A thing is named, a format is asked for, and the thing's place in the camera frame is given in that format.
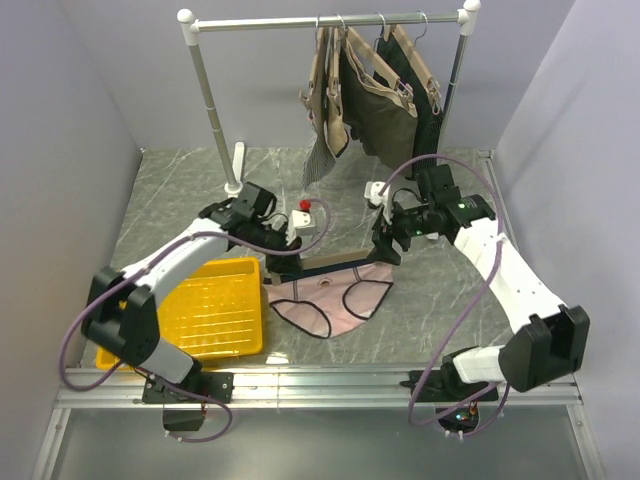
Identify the pink underwear navy trim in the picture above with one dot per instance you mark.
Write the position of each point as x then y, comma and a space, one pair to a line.
331, 304

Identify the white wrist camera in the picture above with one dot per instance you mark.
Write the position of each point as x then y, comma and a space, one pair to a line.
378, 196
301, 223

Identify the black dotted hanging underwear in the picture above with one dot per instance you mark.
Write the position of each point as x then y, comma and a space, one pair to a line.
429, 125

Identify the aluminium mounting rail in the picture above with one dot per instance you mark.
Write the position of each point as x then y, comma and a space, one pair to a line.
318, 422

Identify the grey striped hanging underwear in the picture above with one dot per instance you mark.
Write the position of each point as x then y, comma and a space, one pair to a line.
319, 161

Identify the beige clip hanger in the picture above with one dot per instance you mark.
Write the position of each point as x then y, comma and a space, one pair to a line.
318, 265

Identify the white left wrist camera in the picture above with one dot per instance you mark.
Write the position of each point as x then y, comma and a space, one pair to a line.
301, 223

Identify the olive green hanging underwear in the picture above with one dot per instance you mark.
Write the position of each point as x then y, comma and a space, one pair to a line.
385, 131

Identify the beige hanging underwear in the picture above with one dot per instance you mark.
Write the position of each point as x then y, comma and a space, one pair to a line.
336, 135

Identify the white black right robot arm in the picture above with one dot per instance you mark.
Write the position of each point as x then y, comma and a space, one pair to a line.
549, 338

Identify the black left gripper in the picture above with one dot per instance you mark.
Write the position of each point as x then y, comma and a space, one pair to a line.
287, 264

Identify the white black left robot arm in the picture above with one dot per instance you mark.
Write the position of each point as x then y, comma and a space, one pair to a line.
121, 314

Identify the yellow plastic tray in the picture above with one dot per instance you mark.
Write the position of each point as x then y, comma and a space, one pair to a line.
216, 313

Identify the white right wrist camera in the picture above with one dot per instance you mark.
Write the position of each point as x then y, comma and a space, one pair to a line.
378, 196

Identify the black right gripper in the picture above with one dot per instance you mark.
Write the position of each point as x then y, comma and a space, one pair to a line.
383, 250

